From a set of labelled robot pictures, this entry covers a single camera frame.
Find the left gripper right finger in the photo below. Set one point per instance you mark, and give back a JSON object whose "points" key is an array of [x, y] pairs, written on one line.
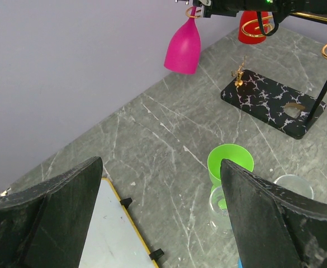
{"points": [[273, 226]]}

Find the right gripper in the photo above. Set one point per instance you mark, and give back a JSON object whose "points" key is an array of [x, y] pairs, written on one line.
{"points": [[220, 7]]}

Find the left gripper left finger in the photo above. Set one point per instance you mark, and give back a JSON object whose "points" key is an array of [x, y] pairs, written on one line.
{"points": [[46, 225]]}

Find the red wine glass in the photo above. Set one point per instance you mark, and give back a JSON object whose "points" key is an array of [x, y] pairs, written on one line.
{"points": [[252, 28]]}

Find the magenta wine glass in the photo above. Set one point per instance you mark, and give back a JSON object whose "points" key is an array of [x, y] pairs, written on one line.
{"points": [[184, 49]]}

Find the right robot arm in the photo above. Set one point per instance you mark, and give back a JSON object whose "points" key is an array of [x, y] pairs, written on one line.
{"points": [[282, 8]]}

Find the blue wine glass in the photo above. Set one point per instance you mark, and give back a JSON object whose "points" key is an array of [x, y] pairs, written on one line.
{"points": [[239, 263]]}

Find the green wine glass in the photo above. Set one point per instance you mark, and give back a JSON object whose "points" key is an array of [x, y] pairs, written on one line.
{"points": [[228, 153]]}

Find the black marbled rack base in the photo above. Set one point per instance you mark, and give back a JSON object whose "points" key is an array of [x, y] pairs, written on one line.
{"points": [[275, 104]]}

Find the clear glass front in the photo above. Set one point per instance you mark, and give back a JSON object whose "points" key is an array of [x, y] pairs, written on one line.
{"points": [[296, 184]]}

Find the clear glass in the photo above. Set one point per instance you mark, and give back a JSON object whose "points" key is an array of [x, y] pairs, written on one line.
{"points": [[296, 184], [219, 215]]}

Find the clear glass rear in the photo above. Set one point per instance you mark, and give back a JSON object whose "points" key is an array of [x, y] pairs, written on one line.
{"points": [[219, 215]]}

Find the white board gold frame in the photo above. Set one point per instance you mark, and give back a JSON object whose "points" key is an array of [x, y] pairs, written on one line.
{"points": [[113, 239]]}

